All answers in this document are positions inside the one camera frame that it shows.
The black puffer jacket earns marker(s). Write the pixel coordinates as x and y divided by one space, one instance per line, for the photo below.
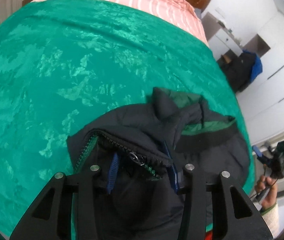
140 149

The orange garment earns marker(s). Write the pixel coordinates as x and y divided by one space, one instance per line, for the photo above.
209 235

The right forearm light sleeve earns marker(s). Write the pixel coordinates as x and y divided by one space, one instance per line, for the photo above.
271 217

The green satin bedspread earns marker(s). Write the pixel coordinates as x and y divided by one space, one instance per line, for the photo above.
64 63

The white wardrobe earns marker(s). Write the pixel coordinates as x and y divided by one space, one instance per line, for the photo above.
262 102

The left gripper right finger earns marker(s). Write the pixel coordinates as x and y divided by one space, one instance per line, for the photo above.
234 214

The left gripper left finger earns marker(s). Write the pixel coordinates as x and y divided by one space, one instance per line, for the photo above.
78 198

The hanging black and blue coat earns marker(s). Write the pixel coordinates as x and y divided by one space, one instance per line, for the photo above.
242 70

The white bedside cabinet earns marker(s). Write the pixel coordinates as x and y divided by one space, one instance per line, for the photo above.
219 38

